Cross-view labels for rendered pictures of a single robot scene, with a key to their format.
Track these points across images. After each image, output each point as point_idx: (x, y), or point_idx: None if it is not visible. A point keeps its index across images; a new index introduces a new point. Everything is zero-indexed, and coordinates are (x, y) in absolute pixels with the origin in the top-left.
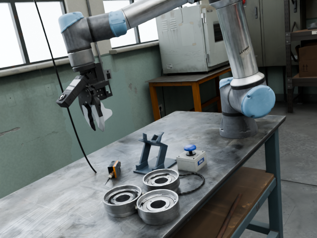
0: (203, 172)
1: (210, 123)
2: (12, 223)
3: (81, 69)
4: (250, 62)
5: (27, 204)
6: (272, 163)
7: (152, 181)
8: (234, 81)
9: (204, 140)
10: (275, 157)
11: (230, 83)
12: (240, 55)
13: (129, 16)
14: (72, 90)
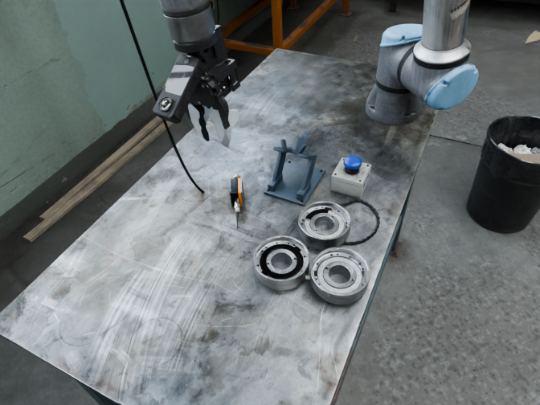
0: (369, 197)
1: (342, 83)
2: (116, 304)
3: (196, 48)
4: (460, 26)
5: (120, 262)
6: None
7: (311, 225)
8: (424, 52)
9: (346, 125)
10: None
11: (415, 53)
12: (452, 14)
13: None
14: (184, 92)
